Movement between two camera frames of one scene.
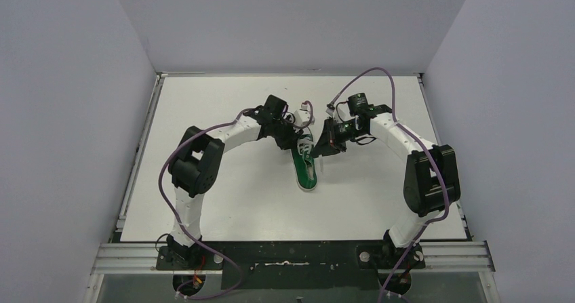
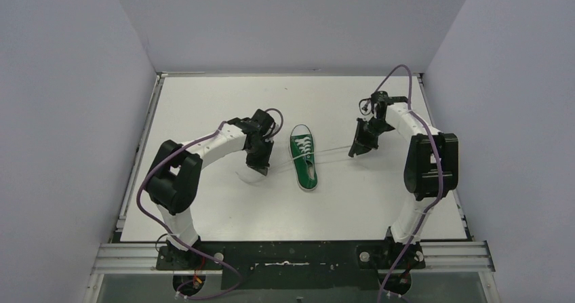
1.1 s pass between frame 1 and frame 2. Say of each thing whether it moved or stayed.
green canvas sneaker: stayed
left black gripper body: moved
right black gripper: moved
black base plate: stayed
